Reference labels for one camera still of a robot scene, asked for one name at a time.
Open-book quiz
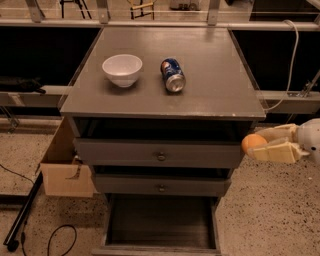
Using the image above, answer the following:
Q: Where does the grey middle drawer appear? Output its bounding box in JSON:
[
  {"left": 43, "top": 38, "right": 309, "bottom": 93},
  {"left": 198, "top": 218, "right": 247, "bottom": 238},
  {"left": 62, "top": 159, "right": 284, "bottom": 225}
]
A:
[{"left": 93, "top": 174, "right": 231, "bottom": 197}]

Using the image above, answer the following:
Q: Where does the black floor rail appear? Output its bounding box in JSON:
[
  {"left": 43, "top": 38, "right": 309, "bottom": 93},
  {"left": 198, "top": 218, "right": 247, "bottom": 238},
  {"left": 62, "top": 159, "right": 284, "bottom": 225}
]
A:
[{"left": 1, "top": 173, "right": 43, "bottom": 252}]

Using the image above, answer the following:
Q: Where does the black floor cable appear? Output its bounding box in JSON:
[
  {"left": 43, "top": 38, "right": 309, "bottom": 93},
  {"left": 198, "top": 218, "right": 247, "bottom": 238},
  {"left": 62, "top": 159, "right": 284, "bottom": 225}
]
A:
[{"left": 20, "top": 223, "right": 78, "bottom": 256}]

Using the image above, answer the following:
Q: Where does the blue soda can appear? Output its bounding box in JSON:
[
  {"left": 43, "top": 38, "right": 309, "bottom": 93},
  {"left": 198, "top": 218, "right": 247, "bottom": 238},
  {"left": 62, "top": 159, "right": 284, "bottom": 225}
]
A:
[{"left": 160, "top": 58, "right": 186, "bottom": 93}]

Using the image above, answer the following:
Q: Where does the grey top drawer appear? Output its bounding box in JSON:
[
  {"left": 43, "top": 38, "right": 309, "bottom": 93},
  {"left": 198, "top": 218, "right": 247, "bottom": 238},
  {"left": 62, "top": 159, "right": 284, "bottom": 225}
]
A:
[{"left": 74, "top": 138, "right": 244, "bottom": 169}]

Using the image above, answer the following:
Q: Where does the white bowl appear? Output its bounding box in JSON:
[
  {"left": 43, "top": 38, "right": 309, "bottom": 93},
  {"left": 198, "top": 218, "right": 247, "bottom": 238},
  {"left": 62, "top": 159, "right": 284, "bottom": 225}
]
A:
[{"left": 102, "top": 54, "right": 143, "bottom": 88}]

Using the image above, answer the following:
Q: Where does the orange fruit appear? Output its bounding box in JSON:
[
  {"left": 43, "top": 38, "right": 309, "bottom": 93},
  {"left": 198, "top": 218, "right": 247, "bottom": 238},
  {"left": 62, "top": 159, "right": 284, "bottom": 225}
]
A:
[{"left": 241, "top": 134, "right": 267, "bottom": 153}]

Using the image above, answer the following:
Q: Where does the metal railing frame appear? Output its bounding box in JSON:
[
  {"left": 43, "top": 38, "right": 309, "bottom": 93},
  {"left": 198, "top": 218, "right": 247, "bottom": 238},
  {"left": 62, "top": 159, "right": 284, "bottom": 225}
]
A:
[{"left": 0, "top": 0, "right": 320, "bottom": 32}]

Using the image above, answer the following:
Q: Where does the white cable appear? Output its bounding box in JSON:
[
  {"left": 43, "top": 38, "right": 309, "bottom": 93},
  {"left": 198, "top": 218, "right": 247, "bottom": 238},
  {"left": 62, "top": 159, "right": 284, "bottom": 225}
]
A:
[{"left": 263, "top": 19, "right": 300, "bottom": 113}]

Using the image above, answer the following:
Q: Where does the grey wooden drawer cabinet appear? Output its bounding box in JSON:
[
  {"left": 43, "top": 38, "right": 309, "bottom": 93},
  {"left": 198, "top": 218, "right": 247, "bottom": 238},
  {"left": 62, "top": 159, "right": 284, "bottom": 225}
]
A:
[{"left": 59, "top": 25, "right": 267, "bottom": 256}]

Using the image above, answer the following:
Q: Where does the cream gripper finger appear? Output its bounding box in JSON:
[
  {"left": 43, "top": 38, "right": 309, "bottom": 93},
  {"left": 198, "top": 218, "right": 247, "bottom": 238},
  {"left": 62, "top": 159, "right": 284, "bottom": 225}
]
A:
[
  {"left": 247, "top": 139, "right": 310, "bottom": 163},
  {"left": 257, "top": 124, "right": 299, "bottom": 142}
]

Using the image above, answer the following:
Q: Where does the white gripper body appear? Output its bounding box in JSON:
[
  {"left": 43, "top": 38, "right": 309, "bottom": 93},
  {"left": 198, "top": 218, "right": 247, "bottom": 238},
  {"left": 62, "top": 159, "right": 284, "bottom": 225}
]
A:
[{"left": 297, "top": 118, "right": 320, "bottom": 164}]

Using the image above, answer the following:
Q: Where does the black object on ledge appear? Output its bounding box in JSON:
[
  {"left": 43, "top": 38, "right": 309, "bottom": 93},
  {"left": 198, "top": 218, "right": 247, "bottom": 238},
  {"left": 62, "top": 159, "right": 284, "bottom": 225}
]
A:
[{"left": 0, "top": 76, "right": 46, "bottom": 94}]

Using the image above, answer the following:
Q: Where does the grey open bottom drawer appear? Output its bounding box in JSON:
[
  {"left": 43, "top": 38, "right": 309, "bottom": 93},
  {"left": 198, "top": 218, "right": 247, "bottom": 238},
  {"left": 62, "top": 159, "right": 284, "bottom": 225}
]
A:
[{"left": 91, "top": 194, "right": 222, "bottom": 256}]

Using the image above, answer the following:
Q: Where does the cardboard box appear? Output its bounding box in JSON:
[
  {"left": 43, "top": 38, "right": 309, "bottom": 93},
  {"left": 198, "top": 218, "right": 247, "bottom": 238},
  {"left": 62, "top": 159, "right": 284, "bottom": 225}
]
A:
[{"left": 40, "top": 118, "right": 96, "bottom": 198}]

